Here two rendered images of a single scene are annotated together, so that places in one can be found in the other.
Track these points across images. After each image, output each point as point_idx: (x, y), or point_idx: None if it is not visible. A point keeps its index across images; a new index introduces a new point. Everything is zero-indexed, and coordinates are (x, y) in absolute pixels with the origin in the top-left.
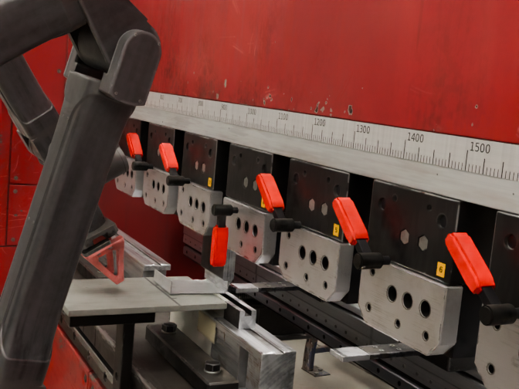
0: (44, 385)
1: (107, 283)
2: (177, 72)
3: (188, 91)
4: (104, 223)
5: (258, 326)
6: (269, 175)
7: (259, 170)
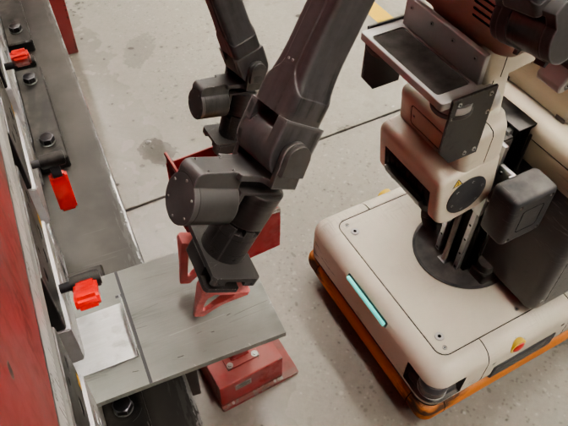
0: (220, 47)
1: (203, 337)
2: (13, 259)
3: (13, 221)
4: (202, 233)
5: None
6: (13, 50)
7: (3, 91)
